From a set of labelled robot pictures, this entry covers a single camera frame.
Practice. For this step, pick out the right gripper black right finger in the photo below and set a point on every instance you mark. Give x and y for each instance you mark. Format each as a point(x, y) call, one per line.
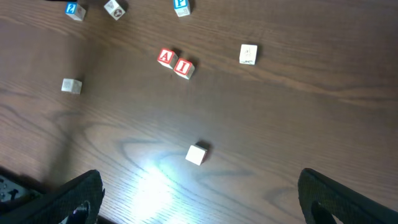
point(324, 200)

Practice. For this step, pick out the blue letter P block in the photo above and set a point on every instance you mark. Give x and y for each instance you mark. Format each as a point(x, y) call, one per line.
point(182, 7)

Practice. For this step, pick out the plain wooden picture block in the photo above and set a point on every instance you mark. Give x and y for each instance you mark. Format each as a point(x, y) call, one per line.
point(248, 54)

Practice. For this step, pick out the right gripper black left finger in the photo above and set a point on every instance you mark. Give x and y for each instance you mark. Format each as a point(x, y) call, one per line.
point(77, 201)

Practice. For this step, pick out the red letter A block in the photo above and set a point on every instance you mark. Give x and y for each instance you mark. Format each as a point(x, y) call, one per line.
point(167, 58)

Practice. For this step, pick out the red letter E block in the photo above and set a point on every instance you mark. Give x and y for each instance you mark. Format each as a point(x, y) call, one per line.
point(71, 86)

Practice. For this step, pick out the yellow edged wooden block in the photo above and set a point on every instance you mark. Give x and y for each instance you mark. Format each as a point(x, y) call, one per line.
point(114, 9)

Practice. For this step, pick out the red letter I block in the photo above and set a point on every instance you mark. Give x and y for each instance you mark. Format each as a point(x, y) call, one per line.
point(184, 68)

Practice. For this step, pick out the plain white wooden block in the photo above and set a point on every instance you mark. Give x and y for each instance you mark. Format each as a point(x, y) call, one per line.
point(196, 154)

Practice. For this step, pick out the blue number 2 block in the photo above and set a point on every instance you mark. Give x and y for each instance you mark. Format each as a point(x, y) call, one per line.
point(75, 11)

